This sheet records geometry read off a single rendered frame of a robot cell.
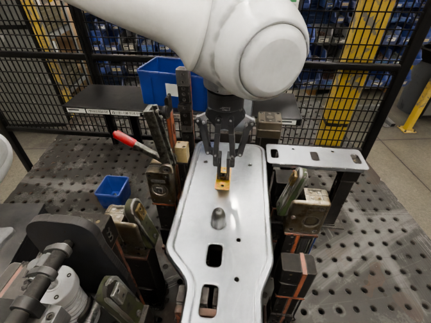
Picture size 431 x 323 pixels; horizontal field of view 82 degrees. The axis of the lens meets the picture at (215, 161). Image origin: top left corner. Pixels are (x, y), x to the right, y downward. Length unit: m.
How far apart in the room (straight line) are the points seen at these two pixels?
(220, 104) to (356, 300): 0.69
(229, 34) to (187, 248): 0.42
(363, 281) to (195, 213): 0.58
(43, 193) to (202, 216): 0.85
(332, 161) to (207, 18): 0.63
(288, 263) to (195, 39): 0.44
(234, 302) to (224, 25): 0.43
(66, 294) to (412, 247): 1.02
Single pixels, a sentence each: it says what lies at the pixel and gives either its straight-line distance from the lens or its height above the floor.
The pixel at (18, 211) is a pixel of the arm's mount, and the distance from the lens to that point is 1.06.
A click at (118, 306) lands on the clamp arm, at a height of 1.06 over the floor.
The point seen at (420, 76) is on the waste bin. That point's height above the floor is 0.45.
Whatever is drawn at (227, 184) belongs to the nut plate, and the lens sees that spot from 0.63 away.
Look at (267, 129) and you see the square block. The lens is 0.84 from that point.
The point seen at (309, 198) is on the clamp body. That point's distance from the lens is 0.61.
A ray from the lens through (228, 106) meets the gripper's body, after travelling 0.49.
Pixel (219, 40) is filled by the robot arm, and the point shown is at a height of 1.41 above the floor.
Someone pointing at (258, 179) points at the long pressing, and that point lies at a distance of 0.69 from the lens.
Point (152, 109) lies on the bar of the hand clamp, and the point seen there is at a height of 1.21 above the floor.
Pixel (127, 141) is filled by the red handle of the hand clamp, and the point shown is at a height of 1.13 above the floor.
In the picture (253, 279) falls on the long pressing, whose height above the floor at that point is 1.00.
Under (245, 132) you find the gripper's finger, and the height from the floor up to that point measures 1.17.
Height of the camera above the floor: 1.47
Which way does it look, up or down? 39 degrees down
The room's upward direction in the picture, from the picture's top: straight up
